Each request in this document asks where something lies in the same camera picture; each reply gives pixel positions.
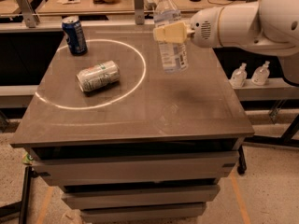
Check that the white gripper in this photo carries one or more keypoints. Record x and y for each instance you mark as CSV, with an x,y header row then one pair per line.
x,y
204,28

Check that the clear plastic water bottle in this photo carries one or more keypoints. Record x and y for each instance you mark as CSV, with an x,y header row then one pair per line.
x,y
174,56

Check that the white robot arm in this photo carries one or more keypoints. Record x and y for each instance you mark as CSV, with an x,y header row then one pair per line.
x,y
267,27

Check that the left sanitizer bottle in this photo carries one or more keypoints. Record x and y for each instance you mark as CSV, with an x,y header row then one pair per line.
x,y
239,76

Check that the sanitizer bottle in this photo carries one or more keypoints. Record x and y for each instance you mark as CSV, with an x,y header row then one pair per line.
x,y
239,76
261,74

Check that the right sanitizer bottle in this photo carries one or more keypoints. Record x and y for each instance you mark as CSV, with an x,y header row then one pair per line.
x,y
261,74

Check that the white green soda can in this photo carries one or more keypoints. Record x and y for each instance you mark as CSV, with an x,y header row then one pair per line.
x,y
98,76

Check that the blue soda can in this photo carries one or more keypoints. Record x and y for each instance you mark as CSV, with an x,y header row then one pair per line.
x,y
74,35

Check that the grey drawer cabinet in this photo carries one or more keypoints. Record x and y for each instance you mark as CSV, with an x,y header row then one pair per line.
x,y
150,145

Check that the black floor stand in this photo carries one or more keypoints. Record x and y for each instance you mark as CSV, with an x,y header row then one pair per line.
x,y
19,208

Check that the middle metal bracket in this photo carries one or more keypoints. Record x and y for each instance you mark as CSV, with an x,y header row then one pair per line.
x,y
139,12

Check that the left metal bracket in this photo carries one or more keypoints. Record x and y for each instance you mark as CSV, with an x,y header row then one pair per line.
x,y
29,15

